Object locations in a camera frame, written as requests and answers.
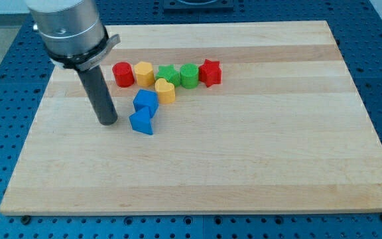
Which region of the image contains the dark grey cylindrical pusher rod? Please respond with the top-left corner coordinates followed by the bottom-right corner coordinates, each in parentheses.
top-left (78, 66), bottom-right (118, 125)

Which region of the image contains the blue triangle block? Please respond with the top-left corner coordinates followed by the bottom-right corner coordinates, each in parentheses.
top-left (129, 106), bottom-right (153, 135)

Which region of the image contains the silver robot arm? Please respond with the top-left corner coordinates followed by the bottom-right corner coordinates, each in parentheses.
top-left (25, 0), bottom-right (121, 125)

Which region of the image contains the red cylinder block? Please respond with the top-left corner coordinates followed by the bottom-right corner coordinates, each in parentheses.
top-left (112, 62), bottom-right (135, 88)

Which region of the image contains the yellow hexagon block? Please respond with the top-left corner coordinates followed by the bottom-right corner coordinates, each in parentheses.
top-left (133, 62), bottom-right (155, 87)

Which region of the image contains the blue cube block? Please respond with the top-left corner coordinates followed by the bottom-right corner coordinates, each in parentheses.
top-left (133, 90), bottom-right (159, 118)

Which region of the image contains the yellow heart block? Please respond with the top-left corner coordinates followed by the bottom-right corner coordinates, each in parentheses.
top-left (155, 78), bottom-right (176, 104)

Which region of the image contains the green star block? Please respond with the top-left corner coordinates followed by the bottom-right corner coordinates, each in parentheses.
top-left (156, 64), bottom-right (181, 87)

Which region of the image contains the green cylinder block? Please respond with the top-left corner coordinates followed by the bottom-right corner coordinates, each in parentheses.
top-left (180, 63), bottom-right (199, 89)

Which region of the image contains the red star block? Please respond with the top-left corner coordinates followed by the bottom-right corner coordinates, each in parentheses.
top-left (198, 59), bottom-right (222, 88)

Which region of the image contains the wooden board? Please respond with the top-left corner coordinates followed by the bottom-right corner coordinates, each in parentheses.
top-left (0, 21), bottom-right (382, 216)

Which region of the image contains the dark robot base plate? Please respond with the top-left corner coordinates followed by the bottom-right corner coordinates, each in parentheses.
top-left (160, 0), bottom-right (234, 12)

